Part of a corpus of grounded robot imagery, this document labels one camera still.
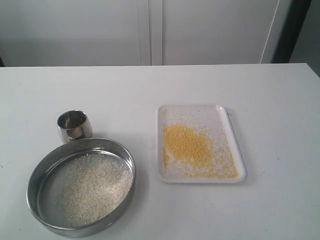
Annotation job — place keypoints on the stainless steel cup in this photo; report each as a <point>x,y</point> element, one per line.
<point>74,125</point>

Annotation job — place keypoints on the yellow-white powder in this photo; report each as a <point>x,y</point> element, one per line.
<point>94,185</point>

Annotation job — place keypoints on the round steel mesh sieve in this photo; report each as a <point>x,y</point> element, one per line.
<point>46,181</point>

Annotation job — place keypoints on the yellow sifted fine grains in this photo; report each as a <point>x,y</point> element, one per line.
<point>195,145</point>

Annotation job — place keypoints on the clear plastic tray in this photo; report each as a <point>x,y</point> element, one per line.
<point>234,146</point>

